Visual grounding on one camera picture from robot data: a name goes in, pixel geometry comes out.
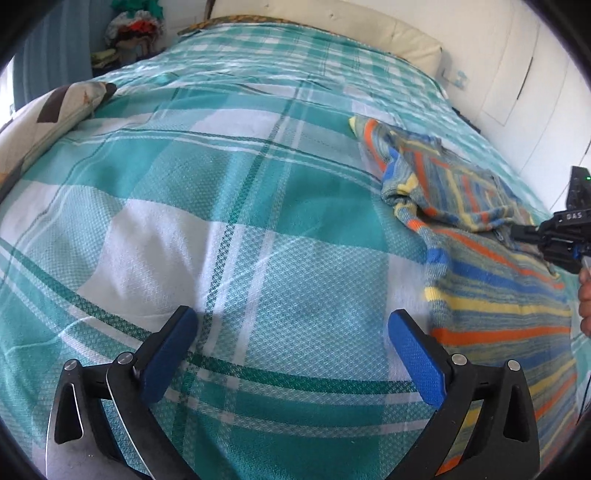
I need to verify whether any wall socket plate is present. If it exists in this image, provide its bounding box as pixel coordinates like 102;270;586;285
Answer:
440;65;469;90

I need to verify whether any multicolour striped knit sweater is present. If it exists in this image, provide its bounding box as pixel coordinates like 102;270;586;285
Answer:
349;116;580;465

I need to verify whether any pile of clothes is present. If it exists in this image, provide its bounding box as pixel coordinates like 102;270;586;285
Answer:
89;1;165;77

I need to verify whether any white wardrobe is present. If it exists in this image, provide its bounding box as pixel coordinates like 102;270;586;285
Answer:
443;0;591;213

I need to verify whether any teal plaid bedspread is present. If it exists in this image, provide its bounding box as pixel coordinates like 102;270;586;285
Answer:
1;24;544;479

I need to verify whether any cream padded headboard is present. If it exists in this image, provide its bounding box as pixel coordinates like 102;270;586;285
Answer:
211;0;443;77

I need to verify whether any blue curtain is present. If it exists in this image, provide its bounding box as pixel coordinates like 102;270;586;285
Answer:
12;0;114;109

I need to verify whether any person's right hand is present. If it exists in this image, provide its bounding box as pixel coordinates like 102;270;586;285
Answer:
578;267;591;337

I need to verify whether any geometric patterned pillow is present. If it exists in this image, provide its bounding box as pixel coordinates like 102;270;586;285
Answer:
1;81;117;197

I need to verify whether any dark bedside table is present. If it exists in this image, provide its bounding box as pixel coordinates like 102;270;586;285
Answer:
451;106;481;134

